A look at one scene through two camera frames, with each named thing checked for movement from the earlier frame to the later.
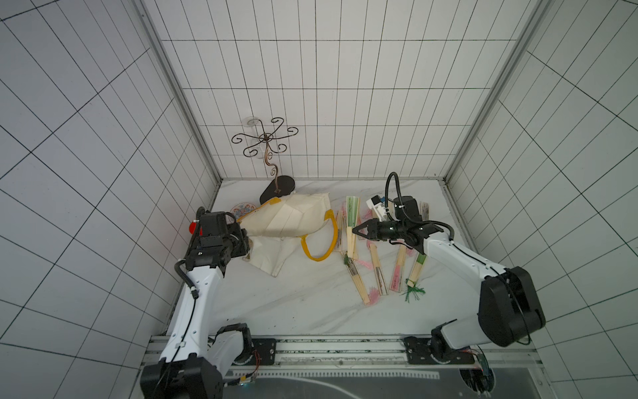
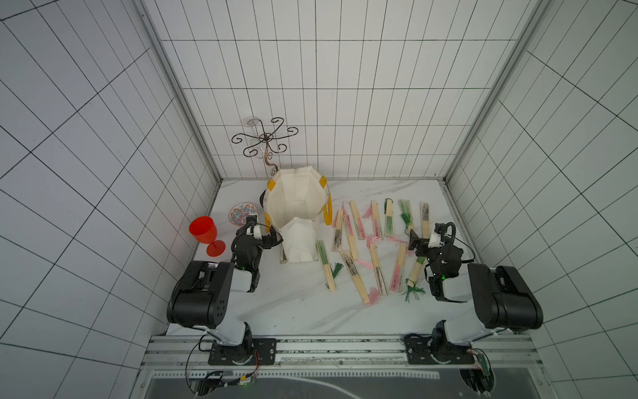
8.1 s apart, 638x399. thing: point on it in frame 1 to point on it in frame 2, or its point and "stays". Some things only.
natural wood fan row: [380, 281] stays
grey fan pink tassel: [370, 298] stays
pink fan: [395, 281] stays
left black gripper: [244, 247] to [266, 238]
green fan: [414, 278] stays
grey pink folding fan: [424, 210] stays
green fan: [352, 208] to [330, 274]
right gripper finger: [372, 228] to [414, 239]
